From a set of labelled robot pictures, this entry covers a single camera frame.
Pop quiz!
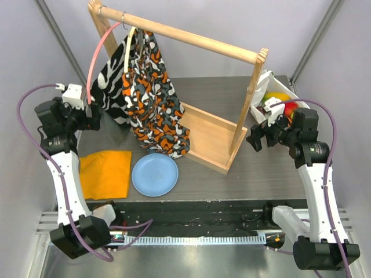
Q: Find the red fake apple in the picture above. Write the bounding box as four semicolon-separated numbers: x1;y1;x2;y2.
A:
284;102;298;118

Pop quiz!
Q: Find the wooden clothes rack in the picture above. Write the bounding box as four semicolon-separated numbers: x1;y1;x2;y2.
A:
88;1;268;174

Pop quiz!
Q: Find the white plastic bag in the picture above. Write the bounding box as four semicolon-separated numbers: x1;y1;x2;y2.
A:
250;70;309;124

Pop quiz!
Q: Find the blue plastic plate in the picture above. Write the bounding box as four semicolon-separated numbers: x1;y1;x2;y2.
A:
132;153;179;197

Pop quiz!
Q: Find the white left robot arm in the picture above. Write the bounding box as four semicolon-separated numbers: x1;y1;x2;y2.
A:
35;97;123;259

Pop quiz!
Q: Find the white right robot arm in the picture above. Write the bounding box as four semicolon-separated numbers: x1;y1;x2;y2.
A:
246;105;360;271

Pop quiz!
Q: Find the yellow fake mango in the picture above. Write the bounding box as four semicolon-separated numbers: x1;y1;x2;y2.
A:
263;92;291;101

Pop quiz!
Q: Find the black white zebra garment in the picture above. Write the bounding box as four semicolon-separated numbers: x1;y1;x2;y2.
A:
90;39;131;129

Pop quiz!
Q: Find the orange folded cloth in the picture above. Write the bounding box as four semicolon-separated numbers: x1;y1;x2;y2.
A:
79;150;132;200

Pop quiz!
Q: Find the orange grey patterned garment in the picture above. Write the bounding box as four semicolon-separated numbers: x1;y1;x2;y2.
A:
122;28;190;159

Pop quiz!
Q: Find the cream clothes hanger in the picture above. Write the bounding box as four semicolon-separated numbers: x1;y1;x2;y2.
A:
123;27;136;74

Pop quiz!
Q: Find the pink clothes hanger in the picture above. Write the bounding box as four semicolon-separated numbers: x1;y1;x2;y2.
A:
86;23;120;105

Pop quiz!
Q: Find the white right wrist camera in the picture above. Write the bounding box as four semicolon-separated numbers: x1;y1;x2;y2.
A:
263;97;285;127

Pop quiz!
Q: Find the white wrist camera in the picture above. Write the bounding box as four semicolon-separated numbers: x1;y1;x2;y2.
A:
56;83;87;110
263;97;285;127

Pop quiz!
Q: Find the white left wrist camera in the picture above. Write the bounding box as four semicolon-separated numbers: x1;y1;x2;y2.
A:
56;83;87;110

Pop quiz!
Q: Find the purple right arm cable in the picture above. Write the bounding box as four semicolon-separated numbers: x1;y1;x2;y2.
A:
271;98;353;278

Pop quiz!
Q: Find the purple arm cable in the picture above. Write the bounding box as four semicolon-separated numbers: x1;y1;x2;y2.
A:
271;98;353;278
16;83;154;263

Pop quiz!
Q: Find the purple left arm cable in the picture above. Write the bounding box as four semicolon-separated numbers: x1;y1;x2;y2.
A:
16;83;154;263

